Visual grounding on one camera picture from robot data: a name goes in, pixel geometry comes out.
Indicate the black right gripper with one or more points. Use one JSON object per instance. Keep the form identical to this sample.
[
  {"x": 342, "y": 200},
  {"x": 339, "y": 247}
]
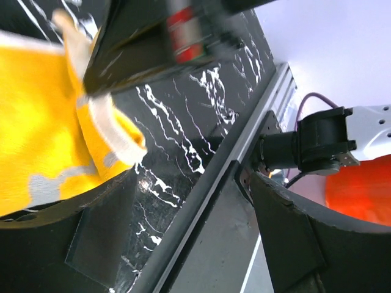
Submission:
[{"x": 145, "y": 41}]

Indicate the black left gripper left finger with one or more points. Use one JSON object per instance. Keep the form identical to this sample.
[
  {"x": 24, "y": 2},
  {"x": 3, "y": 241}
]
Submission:
[{"x": 73, "y": 245}]

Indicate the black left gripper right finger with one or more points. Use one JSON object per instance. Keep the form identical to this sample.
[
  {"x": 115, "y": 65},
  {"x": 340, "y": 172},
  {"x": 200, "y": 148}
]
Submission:
[{"x": 310, "y": 248}]

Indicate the orange and grey towel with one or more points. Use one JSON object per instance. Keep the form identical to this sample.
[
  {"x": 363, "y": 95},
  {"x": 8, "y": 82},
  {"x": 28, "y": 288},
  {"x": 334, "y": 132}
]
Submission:
[{"x": 57, "y": 142}]

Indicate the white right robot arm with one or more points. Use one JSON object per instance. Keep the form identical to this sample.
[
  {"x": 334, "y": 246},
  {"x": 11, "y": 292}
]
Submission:
[{"x": 327, "y": 140}]

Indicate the orange object behind base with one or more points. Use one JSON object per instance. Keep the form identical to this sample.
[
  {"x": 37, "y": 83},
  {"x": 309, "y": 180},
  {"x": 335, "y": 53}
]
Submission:
[{"x": 362, "y": 191}]

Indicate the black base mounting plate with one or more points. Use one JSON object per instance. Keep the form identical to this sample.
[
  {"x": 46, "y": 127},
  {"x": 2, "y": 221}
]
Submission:
[{"x": 212, "y": 242}]

